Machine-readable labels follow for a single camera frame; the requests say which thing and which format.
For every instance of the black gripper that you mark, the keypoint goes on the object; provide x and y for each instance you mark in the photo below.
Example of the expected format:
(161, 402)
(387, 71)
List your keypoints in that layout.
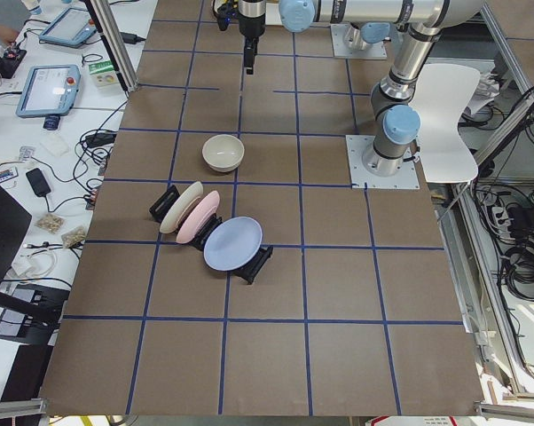
(252, 25)

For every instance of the cream ceramic bowl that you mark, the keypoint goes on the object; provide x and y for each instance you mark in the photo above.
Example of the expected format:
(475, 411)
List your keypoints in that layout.
(223, 153)

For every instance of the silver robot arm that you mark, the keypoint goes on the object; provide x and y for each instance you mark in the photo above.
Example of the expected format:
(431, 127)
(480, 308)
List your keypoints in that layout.
(361, 36)
(397, 123)

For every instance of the green white small box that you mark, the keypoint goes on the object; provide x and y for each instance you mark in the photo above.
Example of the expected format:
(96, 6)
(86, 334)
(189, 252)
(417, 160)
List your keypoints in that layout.
(102, 73)

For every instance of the blue teach pendant far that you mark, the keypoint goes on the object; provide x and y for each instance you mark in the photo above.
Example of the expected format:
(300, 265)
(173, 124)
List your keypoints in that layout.
(72, 28)

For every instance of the blue teach pendant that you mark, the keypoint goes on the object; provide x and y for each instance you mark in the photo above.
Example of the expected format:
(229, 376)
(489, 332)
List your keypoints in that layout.
(72, 28)
(49, 90)

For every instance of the black power adapter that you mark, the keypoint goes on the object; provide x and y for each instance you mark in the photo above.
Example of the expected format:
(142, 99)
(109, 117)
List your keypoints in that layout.
(99, 139)

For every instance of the pink plate in rack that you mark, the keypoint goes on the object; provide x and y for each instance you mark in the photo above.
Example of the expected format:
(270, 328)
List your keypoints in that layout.
(204, 210)

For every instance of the blue plate in rack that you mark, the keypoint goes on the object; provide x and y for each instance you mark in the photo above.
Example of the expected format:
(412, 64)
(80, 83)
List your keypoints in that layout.
(233, 243)

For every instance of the white plastic chair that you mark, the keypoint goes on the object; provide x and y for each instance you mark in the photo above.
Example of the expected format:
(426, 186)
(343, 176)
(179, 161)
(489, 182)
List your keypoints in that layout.
(441, 95)

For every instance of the blue teach pendant near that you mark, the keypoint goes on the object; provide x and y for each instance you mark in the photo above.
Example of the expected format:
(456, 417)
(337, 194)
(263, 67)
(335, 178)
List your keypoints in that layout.
(49, 90)

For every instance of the black dish rack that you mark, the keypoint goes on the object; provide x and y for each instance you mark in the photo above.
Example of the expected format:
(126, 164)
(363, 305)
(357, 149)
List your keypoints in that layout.
(247, 272)

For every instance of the black phone on desk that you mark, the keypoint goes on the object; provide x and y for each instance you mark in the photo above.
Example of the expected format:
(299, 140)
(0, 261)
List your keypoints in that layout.
(38, 182)

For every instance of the black monitor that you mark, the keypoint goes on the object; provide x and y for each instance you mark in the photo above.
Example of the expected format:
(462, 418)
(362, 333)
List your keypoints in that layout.
(30, 313)

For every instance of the aluminium frame post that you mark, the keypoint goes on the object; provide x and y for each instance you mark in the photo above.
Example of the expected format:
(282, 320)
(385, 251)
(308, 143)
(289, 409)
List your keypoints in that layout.
(105, 23)

